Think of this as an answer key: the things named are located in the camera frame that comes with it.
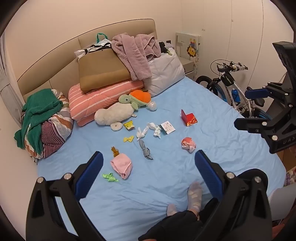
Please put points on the clear plastic wrap ball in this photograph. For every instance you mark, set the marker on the clear plastic wrap ball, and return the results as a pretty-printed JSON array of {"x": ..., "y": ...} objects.
[{"x": 152, "y": 106}]

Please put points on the yellow bow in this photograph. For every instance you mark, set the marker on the yellow bow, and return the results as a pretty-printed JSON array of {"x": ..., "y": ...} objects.
[{"x": 128, "y": 139}]

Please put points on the black cloth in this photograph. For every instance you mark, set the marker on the black cloth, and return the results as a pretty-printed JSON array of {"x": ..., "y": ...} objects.
[{"x": 163, "y": 46}]

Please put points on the white card packet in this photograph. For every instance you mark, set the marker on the white card packet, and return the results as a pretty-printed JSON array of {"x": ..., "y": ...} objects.
[{"x": 167, "y": 127}]

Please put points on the red paper envelope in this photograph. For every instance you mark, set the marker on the red paper envelope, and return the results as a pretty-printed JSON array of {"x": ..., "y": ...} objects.
[{"x": 190, "y": 119}]

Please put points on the twisted white tissue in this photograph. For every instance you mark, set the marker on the twisted white tissue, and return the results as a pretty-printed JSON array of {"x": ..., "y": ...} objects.
[{"x": 141, "y": 133}]

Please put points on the white pillow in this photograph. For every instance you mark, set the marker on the white pillow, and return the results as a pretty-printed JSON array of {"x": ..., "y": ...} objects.
[{"x": 164, "y": 71}]

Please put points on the striped multicolour pillow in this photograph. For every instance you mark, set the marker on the striped multicolour pillow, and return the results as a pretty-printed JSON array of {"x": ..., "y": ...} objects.
[{"x": 55, "y": 134}]

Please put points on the folded lion print play mat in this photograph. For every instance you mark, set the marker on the folded lion print play mat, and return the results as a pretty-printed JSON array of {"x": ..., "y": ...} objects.
[{"x": 192, "y": 51}]

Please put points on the green ribbon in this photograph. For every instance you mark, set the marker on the green ribbon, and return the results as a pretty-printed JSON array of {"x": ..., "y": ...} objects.
[{"x": 111, "y": 178}]

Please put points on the green turtle plush toy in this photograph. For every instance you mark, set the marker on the green turtle plush toy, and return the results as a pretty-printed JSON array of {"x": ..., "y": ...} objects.
[{"x": 138, "y": 97}]

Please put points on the brown cushion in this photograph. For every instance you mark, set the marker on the brown cushion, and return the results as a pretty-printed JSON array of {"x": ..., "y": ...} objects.
[{"x": 101, "y": 69}]

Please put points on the white bicycle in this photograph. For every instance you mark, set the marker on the white bicycle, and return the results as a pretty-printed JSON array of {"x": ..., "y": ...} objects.
[{"x": 227, "y": 77}]

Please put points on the white seal plush toy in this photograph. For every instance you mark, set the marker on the white seal plush toy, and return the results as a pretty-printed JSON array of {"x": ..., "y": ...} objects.
[{"x": 111, "y": 113}]

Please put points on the purple fleece robe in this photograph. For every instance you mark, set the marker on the purple fleece robe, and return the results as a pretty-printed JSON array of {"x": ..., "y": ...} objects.
[{"x": 134, "y": 53}]

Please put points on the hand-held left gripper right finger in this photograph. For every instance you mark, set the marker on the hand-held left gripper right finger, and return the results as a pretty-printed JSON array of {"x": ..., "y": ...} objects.
[{"x": 208, "y": 173}]

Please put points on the brown small toy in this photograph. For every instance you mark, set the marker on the brown small toy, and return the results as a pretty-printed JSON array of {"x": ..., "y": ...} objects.
[{"x": 115, "y": 151}]

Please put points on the yellow snack packet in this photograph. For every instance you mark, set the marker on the yellow snack packet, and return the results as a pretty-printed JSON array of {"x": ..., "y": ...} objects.
[{"x": 129, "y": 125}]

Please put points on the pink striped quilt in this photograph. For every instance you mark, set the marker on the pink striped quilt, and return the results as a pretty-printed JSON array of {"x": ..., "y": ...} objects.
[{"x": 92, "y": 102}]

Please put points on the floral printed cloth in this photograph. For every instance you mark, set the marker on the floral printed cloth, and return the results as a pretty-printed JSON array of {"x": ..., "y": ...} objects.
[{"x": 291, "y": 177}]

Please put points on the blue water bottle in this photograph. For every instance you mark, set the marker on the blue water bottle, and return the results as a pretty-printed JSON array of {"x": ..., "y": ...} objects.
[{"x": 235, "y": 96}]

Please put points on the white curtain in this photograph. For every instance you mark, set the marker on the white curtain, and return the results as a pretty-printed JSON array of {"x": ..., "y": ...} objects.
[{"x": 8, "y": 88}]

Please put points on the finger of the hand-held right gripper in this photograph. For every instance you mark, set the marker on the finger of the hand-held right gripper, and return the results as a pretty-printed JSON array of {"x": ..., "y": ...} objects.
[
  {"x": 255, "y": 93},
  {"x": 252, "y": 125}
]

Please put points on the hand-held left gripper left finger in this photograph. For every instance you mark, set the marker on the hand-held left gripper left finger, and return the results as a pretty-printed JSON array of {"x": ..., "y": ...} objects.
[{"x": 92, "y": 171}]

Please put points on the grey twisted cloth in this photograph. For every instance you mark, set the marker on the grey twisted cloth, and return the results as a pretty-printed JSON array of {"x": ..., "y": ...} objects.
[{"x": 145, "y": 151}]

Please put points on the grey nightstand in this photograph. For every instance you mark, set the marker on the grey nightstand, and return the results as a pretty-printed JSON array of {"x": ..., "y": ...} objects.
[{"x": 187, "y": 66}]

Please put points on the beige padded headboard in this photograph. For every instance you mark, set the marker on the beige padded headboard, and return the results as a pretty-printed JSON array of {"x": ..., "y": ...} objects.
[{"x": 57, "y": 60}]

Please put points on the pink cloth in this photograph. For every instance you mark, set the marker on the pink cloth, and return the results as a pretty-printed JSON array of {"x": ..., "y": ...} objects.
[{"x": 120, "y": 164}]

